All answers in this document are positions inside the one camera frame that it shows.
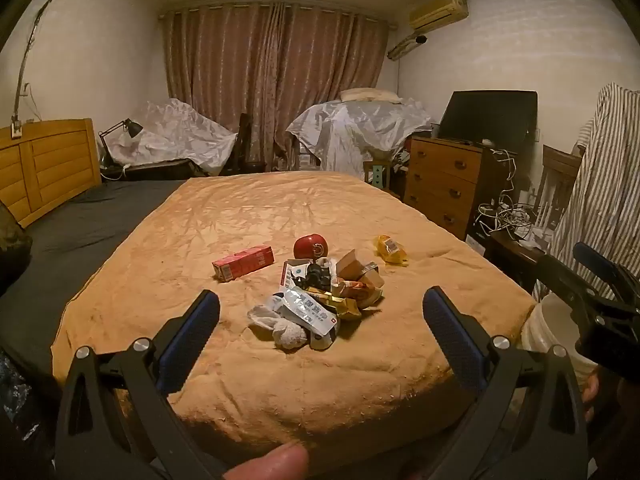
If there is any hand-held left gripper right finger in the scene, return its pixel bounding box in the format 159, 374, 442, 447
422, 286, 588, 480

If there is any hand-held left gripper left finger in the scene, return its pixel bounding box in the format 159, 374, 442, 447
54, 289, 226, 480

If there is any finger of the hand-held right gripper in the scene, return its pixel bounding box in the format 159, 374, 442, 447
538, 255, 614, 322
573, 242, 640, 302

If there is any white bucket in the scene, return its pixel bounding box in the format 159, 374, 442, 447
520, 292, 601, 386

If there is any grey sock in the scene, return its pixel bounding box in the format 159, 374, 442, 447
247, 305, 311, 350

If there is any orange snack wrapper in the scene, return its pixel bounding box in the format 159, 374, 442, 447
345, 280, 385, 308

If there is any yellow wrapper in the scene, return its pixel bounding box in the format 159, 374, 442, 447
310, 287, 363, 322

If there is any brown cardboard piece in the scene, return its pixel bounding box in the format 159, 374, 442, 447
336, 249, 383, 288

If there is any dark wrapper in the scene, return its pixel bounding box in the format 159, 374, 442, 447
304, 262, 333, 291

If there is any person's right hand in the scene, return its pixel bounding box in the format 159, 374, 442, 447
581, 366, 621, 426

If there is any person's left hand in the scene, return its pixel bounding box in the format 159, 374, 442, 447
223, 442, 311, 480

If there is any dark side table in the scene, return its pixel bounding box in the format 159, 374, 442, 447
482, 230, 548, 292

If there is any striped cloth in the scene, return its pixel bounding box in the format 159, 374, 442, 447
532, 82, 640, 301

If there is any red carton box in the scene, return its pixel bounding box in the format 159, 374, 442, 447
212, 245, 276, 282

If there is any wooden chair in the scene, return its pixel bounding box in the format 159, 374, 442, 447
535, 145, 583, 231

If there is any yellow snack packet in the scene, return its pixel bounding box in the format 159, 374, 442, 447
375, 235, 409, 267

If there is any red round tin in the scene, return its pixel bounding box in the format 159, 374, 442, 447
293, 234, 328, 261

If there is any orange blanket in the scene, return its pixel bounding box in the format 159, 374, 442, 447
51, 171, 537, 453

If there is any grey bed sheet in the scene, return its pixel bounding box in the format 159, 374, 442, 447
0, 178, 188, 376

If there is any wooden dresser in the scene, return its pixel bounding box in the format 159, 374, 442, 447
403, 136, 518, 241

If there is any black television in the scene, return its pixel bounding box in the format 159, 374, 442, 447
439, 91, 538, 148

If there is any shiny plastic bag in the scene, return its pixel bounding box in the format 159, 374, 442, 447
0, 350, 51, 466

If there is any low plastic dust cover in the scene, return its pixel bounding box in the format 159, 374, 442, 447
107, 98, 238, 176

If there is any black desk lamp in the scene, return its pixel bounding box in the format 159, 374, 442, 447
97, 118, 144, 171

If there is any wooden headboard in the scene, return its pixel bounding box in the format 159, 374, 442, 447
0, 118, 102, 228

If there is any tall plastic dust cover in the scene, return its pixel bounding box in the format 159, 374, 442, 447
286, 97, 432, 181

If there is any cream pillow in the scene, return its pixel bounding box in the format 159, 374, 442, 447
340, 88, 402, 106

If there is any brown curtain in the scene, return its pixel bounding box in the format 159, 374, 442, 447
160, 2, 390, 176

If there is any tangle of cables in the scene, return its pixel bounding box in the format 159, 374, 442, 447
472, 199, 551, 248

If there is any wall air conditioner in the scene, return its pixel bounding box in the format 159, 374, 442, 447
409, 0, 469, 31

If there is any wall cable conduit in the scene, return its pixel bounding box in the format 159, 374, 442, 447
11, 0, 81, 126

